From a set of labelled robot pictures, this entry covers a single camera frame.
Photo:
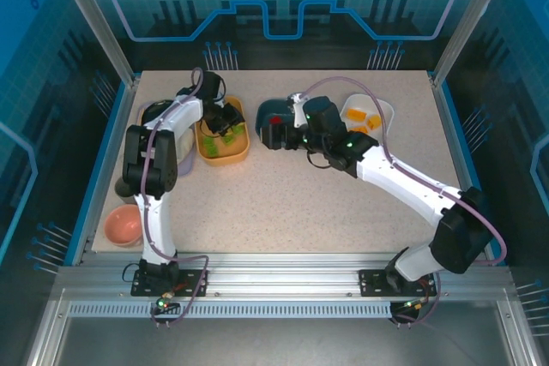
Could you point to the orange rectangular container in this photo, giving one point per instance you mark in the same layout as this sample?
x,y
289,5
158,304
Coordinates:
x,y
223,158

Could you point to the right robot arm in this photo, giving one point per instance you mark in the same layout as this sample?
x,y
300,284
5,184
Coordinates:
x,y
407,181

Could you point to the small LED connector board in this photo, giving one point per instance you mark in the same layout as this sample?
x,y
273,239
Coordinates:
x,y
414,305
164,302

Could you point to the black round plate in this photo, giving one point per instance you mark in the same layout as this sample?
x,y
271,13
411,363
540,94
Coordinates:
x,y
152,112

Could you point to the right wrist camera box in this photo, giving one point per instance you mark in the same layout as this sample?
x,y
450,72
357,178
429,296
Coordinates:
x,y
297,102

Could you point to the white rectangular container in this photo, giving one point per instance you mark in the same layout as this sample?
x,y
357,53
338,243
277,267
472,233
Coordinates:
x,y
381,104

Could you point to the aluminium frame post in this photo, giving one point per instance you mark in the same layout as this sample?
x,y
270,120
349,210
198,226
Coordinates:
x,y
467,19
98,23

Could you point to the long orange lego brick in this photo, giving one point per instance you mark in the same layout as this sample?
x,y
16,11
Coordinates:
x,y
359,129
356,114

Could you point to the small green lego brick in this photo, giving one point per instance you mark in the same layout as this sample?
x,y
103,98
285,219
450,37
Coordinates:
x,y
228,139
238,128
212,151
209,142

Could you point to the lavender tray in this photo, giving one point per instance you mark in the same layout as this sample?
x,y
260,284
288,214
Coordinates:
x,y
185,167

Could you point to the teal rectangular container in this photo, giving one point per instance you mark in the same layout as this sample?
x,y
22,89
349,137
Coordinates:
x,y
268,109

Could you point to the pink bowl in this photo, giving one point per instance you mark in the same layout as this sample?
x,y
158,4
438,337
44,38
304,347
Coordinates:
x,y
124,225

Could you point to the grey bowl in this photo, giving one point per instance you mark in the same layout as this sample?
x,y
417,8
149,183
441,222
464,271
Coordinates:
x,y
124,189

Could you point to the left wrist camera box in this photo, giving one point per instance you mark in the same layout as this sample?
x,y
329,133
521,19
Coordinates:
x,y
216,102

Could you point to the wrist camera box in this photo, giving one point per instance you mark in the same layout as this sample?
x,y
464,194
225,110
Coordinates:
x,y
216,102
297,102

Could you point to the small orange lego brick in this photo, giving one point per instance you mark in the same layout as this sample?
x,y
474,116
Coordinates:
x,y
373,121

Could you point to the aluminium front rail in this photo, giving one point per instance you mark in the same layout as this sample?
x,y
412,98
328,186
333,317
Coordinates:
x,y
279,271

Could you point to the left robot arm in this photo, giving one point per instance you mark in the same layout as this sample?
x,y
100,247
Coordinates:
x,y
150,160

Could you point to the small red lego brick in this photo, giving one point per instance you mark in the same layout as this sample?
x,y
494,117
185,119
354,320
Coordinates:
x,y
276,119

